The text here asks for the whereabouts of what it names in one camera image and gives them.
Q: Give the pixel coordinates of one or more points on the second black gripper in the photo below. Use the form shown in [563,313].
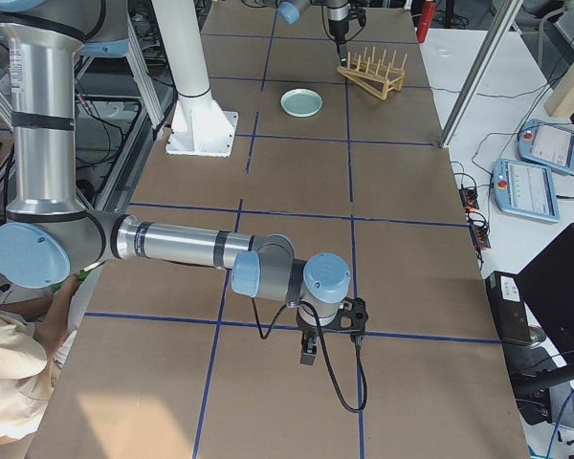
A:
[307,330]

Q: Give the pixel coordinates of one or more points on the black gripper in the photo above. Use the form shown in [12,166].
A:
[337,28]

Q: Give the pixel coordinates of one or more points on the light green ceramic plate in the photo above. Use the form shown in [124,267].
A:
[301,103]

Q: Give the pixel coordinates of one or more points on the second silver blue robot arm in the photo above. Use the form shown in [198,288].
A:
[50,232]

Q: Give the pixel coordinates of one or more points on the wooden dish rack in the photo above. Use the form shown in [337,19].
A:
[377,73]

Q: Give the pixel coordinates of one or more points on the red cylinder tube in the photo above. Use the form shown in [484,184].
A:
[425,19]

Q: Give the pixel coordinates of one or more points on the black box with label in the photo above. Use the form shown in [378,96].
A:
[507,308]

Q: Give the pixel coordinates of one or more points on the far teach pendant tablet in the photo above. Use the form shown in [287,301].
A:
[547,144]

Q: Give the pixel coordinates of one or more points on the teach pendant tablet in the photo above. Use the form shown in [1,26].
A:
[526,190]
[547,144]

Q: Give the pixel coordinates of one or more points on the near teach pendant tablet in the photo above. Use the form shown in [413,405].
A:
[526,190]

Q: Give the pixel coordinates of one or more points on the black computer monitor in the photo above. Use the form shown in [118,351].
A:
[546,286]

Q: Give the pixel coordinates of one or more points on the person in beige shorts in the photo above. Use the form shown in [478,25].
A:
[31,333]

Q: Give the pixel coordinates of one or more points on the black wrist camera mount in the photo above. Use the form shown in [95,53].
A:
[351,319]

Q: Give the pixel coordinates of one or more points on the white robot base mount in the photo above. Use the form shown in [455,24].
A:
[200,127]

